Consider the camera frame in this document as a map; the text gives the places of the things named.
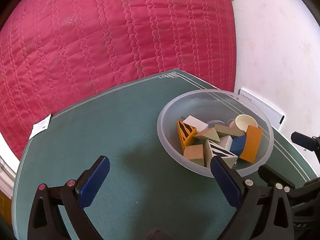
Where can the white paper card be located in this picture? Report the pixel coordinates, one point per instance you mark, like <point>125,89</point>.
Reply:
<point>40,126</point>

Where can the yellow wooden block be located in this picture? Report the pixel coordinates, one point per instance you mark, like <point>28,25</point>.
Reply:
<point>253,138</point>

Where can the brown wooden block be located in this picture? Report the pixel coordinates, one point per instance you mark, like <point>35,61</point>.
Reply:
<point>223,131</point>

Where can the white usb charger plug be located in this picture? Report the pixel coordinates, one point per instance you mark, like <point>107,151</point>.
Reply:
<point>226,142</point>

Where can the white curtain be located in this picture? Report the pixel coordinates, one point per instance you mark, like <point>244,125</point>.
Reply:
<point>9,166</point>

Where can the red quilted blanket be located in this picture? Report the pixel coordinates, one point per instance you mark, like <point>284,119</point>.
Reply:
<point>55,53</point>

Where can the orange wooden block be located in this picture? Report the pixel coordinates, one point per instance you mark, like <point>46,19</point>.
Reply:
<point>186,134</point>

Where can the clear plastic bowl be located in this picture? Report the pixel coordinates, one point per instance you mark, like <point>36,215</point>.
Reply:
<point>212,107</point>

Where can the large white striped wedge block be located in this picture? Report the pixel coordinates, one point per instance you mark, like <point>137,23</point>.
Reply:
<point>198,124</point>

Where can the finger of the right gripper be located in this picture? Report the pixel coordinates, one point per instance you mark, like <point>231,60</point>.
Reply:
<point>271,177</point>
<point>309,143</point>

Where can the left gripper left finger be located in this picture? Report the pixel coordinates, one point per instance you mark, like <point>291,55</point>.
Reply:
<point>94,179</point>

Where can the natural wooden triangle block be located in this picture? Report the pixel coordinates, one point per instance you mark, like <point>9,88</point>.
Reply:
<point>208,134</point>

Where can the blue wooden wedge block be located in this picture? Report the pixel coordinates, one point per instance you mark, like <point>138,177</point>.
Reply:
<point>238,145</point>

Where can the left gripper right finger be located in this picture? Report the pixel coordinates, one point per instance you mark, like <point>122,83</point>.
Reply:
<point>262,212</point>

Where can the white plastic cup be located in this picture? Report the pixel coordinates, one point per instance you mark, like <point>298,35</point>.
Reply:
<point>242,122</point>

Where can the natural wooden cube block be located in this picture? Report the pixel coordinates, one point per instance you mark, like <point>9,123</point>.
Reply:
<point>194,153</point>

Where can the small white striped wedge block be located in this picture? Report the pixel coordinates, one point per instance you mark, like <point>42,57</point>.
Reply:
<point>211,149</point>

